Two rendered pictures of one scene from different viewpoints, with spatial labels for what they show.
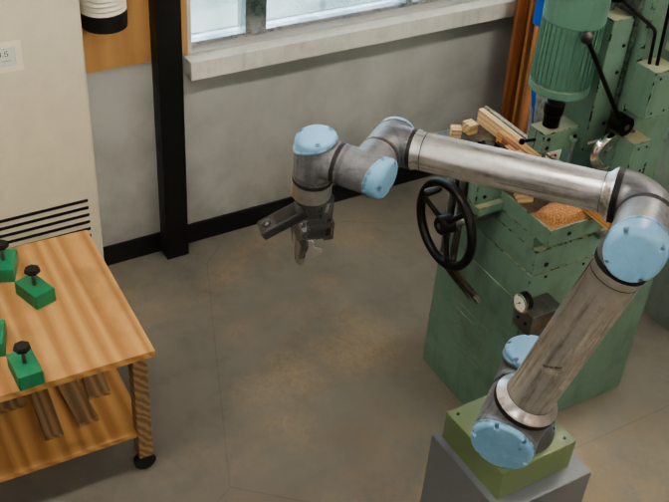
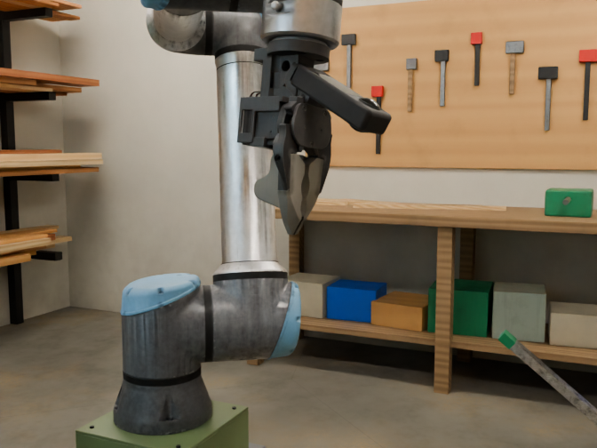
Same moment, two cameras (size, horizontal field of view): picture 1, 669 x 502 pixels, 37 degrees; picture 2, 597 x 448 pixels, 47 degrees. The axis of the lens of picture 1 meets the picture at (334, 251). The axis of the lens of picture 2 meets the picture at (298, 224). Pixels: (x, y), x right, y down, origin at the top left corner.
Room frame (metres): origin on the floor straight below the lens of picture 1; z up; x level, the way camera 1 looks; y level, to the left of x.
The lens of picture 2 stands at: (2.26, 0.73, 1.17)
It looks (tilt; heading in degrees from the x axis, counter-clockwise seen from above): 7 degrees down; 238
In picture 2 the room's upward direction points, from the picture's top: straight up
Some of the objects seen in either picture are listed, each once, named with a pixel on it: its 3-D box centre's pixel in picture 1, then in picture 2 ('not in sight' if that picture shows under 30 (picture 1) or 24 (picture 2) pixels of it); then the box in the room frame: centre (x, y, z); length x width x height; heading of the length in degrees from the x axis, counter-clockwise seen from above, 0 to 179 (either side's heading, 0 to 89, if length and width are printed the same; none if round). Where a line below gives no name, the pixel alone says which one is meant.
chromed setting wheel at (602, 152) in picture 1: (607, 150); not in sight; (2.59, -0.79, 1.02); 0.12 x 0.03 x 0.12; 122
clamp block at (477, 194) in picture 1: (481, 176); not in sight; (2.56, -0.43, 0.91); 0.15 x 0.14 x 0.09; 32
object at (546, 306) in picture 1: (538, 315); not in sight; (2.33, -0.63, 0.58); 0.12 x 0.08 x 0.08; 122
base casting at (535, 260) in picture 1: (560, 203); not in sight; (2.69, -0.72, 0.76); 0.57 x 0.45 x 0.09; 122
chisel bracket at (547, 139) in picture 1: (553, 136); not in sight; (2.63, -0.63, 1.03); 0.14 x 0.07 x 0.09; 122
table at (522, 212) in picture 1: (501, 182); not in sight; (2.60, -0.50, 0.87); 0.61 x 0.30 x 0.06; 32
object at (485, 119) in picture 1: (537, 158); not in sight; (2.67, -0.61, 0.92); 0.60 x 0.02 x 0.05; 32
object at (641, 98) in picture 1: (651, 89); not in sight; (2.61, -0.88, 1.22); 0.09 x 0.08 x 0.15; 122
